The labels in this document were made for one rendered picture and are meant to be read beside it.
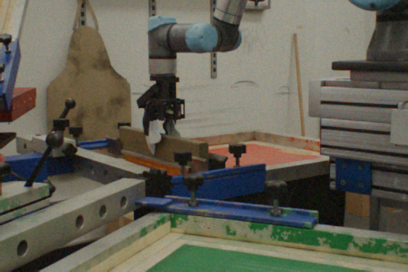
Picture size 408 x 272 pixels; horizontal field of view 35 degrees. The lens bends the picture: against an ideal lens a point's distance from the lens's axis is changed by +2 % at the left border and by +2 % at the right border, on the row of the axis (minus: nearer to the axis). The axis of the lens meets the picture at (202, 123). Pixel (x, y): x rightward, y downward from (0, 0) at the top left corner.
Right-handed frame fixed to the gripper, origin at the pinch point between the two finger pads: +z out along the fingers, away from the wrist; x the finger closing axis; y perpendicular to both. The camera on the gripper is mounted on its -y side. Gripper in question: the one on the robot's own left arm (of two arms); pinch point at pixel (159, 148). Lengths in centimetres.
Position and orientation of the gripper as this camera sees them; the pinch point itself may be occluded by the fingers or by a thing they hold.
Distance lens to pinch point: 172.0
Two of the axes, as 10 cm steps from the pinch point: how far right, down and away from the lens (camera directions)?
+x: 8.1, -0.8, 5.9
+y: 5.9, 1.0, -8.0
